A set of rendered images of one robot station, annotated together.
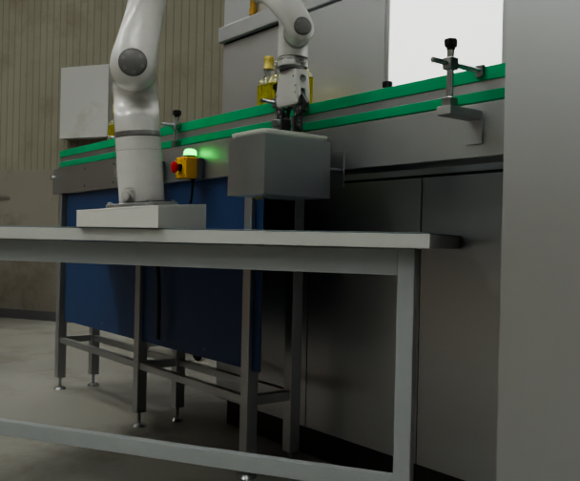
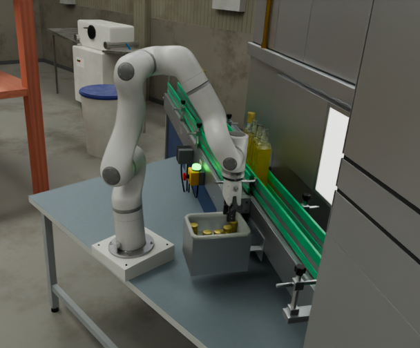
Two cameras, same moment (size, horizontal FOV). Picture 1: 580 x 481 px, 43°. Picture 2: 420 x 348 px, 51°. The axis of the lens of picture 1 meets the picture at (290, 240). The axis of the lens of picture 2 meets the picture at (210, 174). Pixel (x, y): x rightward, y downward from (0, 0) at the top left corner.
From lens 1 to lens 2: 1.38 m
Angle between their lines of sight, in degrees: 32
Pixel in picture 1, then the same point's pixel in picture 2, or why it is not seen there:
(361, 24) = (310, 119)
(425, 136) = not seen: hidden behind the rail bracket
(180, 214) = (147, 263)
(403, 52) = (328, 168)
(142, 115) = (123, 201)
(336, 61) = (294, 134)
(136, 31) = (115, 151)
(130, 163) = (117, 228)
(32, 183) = (197, 34)
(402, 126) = (289, 262)
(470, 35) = not seen: hidden behind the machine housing
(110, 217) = (105, 259)
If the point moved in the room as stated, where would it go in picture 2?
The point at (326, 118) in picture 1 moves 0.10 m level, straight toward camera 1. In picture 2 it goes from (263, 201) to (254, 211)
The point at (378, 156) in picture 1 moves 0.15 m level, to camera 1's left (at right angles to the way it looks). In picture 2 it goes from (277, 266) to (236, 253)
